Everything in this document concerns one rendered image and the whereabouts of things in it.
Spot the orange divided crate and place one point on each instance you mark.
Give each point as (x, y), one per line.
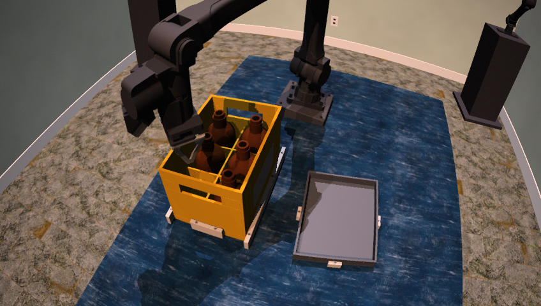
(191, 191)

